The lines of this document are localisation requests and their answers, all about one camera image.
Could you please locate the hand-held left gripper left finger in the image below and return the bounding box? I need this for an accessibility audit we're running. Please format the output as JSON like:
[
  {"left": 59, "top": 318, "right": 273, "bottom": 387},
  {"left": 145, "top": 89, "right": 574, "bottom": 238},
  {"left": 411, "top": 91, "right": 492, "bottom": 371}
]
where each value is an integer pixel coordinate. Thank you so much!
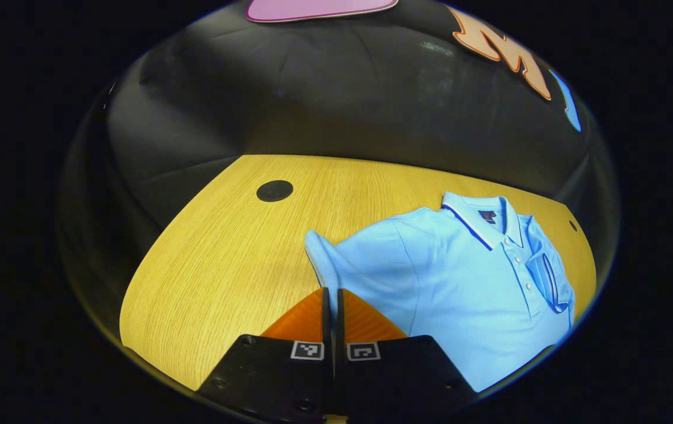
[{"left": 198, "top": 287, "right": 334, "bottom": 422}]

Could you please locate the light blue T-shirt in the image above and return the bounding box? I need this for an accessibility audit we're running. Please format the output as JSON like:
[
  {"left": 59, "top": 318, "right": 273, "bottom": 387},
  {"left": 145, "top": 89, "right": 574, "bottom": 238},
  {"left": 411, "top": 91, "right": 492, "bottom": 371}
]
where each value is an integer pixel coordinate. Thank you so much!
[{"left": 304, "top": 191, "right": 576, "bottom": 392}]

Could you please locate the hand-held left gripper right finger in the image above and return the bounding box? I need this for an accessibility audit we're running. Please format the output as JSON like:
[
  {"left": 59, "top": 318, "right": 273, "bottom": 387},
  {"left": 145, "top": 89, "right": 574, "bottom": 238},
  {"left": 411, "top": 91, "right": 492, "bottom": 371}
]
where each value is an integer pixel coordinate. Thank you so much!
[{"left": 336, "top": 289, "right": 479, "bottom": 420}]

